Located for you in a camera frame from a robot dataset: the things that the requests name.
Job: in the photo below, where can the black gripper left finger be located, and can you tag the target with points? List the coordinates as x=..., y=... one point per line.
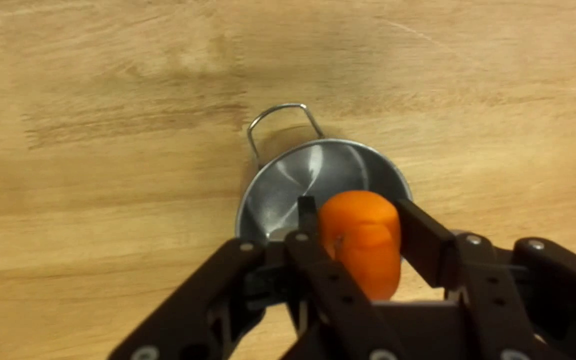
x=230, y=293

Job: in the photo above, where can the small steel pot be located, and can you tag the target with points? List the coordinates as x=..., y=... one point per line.
x=319, y=168

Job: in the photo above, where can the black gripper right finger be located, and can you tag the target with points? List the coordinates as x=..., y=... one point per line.
x=498, y=305

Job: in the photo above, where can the orange rubber duck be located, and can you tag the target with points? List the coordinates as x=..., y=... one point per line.
x=362, y=233

